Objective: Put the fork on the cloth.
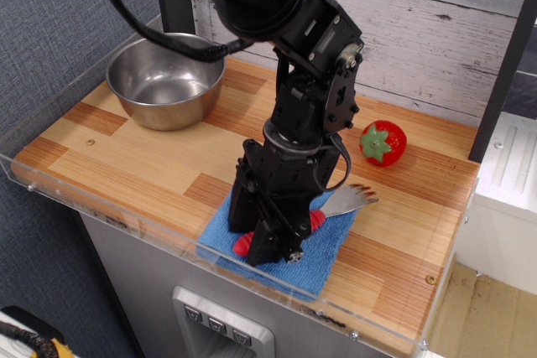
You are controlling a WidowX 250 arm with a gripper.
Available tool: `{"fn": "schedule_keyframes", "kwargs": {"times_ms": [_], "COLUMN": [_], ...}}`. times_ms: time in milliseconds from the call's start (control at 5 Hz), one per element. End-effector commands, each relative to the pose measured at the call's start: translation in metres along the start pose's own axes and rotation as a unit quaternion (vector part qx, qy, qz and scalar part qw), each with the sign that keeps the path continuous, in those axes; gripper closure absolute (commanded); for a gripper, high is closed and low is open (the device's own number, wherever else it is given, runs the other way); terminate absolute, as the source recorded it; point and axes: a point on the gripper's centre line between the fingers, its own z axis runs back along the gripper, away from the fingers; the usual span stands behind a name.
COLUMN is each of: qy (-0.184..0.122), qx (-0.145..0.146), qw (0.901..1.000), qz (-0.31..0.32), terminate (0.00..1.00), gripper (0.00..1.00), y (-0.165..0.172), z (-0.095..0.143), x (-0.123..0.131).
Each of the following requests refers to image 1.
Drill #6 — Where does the silver dispenser button panel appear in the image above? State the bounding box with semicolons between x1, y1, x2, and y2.
172;286;276;358

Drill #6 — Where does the grey toy fridge cabinet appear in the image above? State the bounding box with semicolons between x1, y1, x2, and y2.
81;215;383;357

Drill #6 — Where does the white toy sink unit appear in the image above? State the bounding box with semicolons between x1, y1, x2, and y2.
454;112;536;294

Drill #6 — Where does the right black frame post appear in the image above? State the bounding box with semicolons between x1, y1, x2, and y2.
468;0;536;163

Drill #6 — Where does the yellow tape piece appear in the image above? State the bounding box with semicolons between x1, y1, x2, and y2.
38;339;76;358

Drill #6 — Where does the stainless steel bowl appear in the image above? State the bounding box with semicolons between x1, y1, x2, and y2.
106;39;227;131

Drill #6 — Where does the red handled metal fork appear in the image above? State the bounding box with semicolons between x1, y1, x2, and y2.
232;184;379;262

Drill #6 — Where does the red toy strawberry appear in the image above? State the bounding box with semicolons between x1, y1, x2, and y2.
359;120;407;167

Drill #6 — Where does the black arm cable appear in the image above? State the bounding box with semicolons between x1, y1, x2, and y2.
89;0;255;65

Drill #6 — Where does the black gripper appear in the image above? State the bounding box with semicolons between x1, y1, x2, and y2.
228;135;341;267

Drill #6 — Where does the black braided cable bundle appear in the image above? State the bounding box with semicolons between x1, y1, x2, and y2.
0;319;58;358

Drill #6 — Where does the blue folded cloth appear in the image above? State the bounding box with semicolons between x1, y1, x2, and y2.
196;196;357;301

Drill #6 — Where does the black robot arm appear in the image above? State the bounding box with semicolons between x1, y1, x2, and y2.
212;0;363;266

